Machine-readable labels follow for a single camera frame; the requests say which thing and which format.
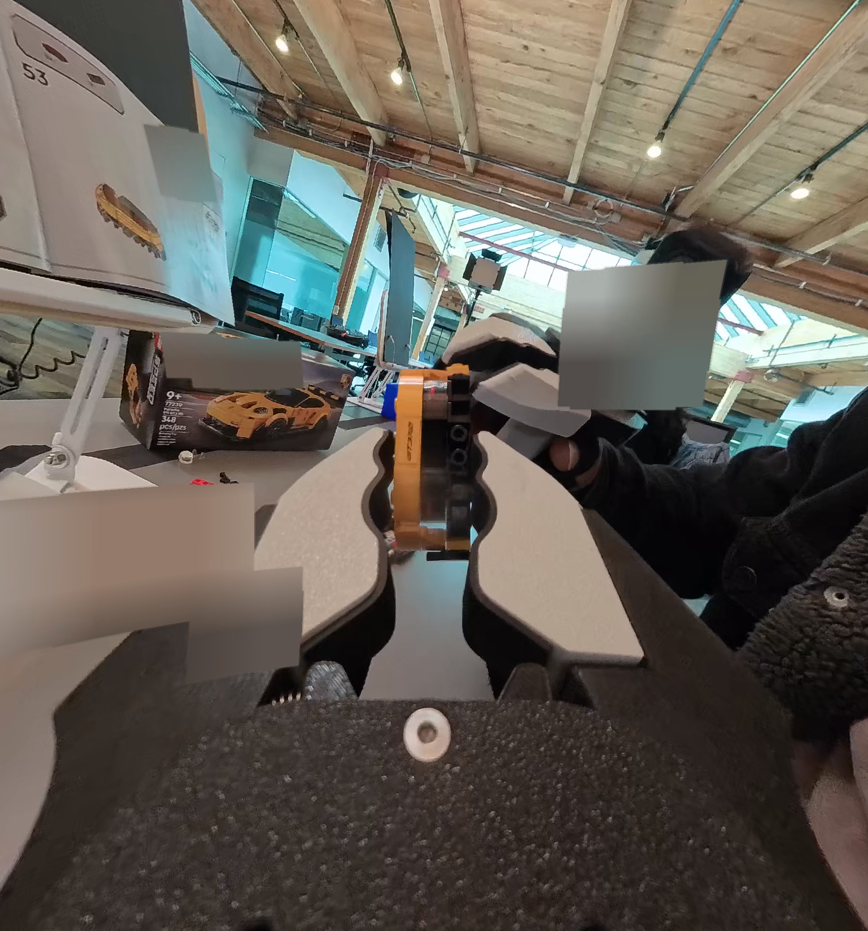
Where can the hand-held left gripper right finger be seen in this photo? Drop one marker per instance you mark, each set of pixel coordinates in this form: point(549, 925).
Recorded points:
point(550, 567)

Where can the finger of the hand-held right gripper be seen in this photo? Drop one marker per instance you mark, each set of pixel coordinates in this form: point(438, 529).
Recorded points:
point(525, 404)
point(503, 334)

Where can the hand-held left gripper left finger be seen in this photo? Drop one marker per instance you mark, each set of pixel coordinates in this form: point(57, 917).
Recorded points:
point(332, 524)

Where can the orange black lego car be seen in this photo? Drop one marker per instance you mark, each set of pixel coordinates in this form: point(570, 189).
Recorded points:
point(408, 465)

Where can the person's right forearm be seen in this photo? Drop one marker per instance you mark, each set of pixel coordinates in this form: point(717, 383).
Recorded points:
point(681, 502)

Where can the lego set box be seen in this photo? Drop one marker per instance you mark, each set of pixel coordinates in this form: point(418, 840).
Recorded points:
point(259, 429)

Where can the lego instruction booklet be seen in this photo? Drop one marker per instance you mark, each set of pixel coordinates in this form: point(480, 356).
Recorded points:
point(63, 167)

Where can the person's right hand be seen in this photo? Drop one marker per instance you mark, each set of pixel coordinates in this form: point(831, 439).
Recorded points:
point(587, 458)

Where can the studio light panel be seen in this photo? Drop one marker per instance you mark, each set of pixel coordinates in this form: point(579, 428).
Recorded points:
point(485, 270)

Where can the dark upright panel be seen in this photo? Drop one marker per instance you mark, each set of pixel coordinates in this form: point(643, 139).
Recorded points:
point(401, 291)

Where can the background office desk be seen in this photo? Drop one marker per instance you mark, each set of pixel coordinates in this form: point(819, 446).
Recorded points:
point(310, 331)

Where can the ceiling spot lamp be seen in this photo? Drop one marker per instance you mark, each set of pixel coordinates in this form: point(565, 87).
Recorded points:
point(654, 149)
point(282, 42)
point(800, 190)
point(397, 73)

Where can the white booklet stand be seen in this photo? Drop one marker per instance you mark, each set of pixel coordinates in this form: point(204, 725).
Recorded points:
point(88, 393)

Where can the dark fleece jacket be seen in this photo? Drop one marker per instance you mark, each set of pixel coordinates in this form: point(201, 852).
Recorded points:
point(827, 640)

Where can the pale pink shirt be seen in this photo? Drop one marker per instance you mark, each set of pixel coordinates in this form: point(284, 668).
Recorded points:
point(863, 822)

